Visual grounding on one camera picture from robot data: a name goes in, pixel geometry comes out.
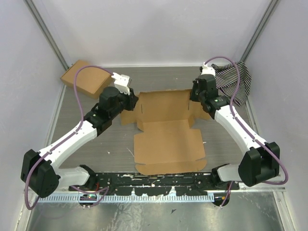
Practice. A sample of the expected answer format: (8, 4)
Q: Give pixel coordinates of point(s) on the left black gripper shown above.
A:
(132, 98)

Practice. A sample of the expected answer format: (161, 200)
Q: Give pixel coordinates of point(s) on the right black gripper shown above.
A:
(193, 96)

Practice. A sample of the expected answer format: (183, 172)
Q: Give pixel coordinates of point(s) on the brown cardboard box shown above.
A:
(90, 81)
(167, 143)

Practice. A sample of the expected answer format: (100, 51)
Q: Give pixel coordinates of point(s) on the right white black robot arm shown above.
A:
(260, 158)

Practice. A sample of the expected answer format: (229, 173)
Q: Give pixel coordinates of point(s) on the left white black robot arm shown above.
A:
(41, 170)

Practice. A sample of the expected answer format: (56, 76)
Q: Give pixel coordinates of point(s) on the folded brown cardboard box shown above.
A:
(90, 81)

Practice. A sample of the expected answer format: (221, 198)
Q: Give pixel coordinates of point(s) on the striped black white cloth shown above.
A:
(226, 81)

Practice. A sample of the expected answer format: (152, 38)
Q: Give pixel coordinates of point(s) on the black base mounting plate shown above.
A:
(124, 184)

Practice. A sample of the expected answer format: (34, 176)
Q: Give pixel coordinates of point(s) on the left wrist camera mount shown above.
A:
(121, 82)

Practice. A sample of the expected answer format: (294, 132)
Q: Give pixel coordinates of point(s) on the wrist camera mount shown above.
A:
(207, 70)
(121, 82)

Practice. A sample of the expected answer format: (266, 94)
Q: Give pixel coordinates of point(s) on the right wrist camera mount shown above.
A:
(207, 70)

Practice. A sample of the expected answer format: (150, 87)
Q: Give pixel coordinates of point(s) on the slotted grey cable duct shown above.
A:
(81, 198)

